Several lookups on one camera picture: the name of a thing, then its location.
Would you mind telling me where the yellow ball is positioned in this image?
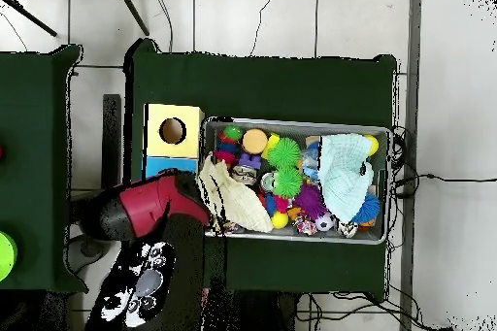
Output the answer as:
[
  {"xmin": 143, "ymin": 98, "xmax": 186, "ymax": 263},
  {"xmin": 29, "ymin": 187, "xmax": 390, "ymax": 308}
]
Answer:
[{"xmin": 363, "ymin": 134, "xmax": 381, "ymax": 157}]

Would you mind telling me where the black tripod stand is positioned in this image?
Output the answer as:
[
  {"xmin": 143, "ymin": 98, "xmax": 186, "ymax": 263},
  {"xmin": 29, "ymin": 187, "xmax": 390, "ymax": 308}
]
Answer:
[{"xmin": 0, "ymin": 0, "xmax": 150, "ymax": 37}]

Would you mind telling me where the cream waffle cloth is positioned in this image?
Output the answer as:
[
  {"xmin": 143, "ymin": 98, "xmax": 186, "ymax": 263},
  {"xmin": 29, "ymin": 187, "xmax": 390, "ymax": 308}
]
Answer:
[{"xmin": 196, "ymin": 153, "xmax": 275, "ymax": 234}]

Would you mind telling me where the purple spiky ball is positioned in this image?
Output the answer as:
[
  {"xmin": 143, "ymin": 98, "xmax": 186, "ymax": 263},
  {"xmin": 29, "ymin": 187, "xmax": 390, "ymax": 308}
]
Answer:
[{"xmin": 293, "ymin": 182, "xmax": 327, "ymax": 220}]

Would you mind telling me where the shallow mesh bin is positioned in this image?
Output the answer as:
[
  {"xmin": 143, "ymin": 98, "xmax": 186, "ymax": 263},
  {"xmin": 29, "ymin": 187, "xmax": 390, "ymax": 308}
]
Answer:
[{"xmin": 199, "ymin": 115, "xmax": 392, "ymax": 247}]

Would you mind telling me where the mint green cloth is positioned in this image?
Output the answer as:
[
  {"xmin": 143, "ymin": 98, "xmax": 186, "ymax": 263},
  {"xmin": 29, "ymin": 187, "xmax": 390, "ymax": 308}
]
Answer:
[{"xmin": 315, "ymin": 133, "xmax": 375, "ymax": 224}]

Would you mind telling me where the lime green bowl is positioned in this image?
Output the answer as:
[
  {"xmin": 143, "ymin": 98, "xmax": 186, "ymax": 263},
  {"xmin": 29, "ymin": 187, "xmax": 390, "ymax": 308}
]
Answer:
[{"xmin": 0, "ymin": 230, "xmax": 18, "ymax": 282}]

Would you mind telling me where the purple wooden block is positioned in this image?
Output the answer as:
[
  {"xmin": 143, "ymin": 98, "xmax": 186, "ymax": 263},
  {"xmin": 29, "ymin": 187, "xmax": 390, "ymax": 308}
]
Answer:
[{"xmin": 237, "ymin": 152, "xmax": 262, "ymax": 171}]

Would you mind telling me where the wooden box with three holes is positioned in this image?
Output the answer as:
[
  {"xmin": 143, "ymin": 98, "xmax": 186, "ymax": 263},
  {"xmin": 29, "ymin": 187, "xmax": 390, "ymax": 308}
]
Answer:
[{"xmin": 140, "ymin": 103, "xmax": 206, "ymax": 181}]

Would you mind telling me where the grey foot pedal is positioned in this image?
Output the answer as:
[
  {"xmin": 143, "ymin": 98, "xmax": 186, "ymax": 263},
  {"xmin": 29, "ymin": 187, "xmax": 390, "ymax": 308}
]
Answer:
[{"xmin": 65, "ymin": 234, "xmax": 114, "ymax": 275}]

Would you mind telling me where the multicolour spiky caterpillar toy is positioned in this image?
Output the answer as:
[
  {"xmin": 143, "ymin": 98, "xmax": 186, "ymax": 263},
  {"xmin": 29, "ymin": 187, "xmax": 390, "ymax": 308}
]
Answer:
[{"xmin": 214, "ymin": 123, "xmax": 245, "ymax": 167}]

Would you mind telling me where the black cable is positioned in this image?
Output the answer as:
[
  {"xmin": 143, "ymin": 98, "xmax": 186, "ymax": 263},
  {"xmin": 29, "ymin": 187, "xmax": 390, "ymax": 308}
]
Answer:
[{"xmin": 391, "ymin": 172, "xmax": 497, "ymax": 188}]

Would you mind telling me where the dark green table cloth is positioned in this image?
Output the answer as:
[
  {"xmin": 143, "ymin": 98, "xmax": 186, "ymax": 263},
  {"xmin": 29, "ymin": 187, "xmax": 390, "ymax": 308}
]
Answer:
[
  {"xmin": 0, "ymin": 44, "xmax": 88, "ymax": 295},
  {"xmin": 121, "ymin": 38, "xmax": 398, "ymax": 295}
]

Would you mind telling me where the green spiky ball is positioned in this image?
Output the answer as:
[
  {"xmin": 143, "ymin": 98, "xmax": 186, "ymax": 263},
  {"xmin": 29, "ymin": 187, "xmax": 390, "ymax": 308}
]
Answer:
[
  {"xmin": 271, "ymin": 166, "xmax": 304, "ymax": 199},
  {"xmin": 266, "ymin": 137, "xmax": 302, "ymax": 169}
]

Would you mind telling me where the blue spiky ball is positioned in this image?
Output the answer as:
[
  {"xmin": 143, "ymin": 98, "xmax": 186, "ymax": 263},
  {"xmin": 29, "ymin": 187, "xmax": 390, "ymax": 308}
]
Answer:
[{"xmin": 350, "ymin": 191, "xmax": 381, "ymax": 225}]

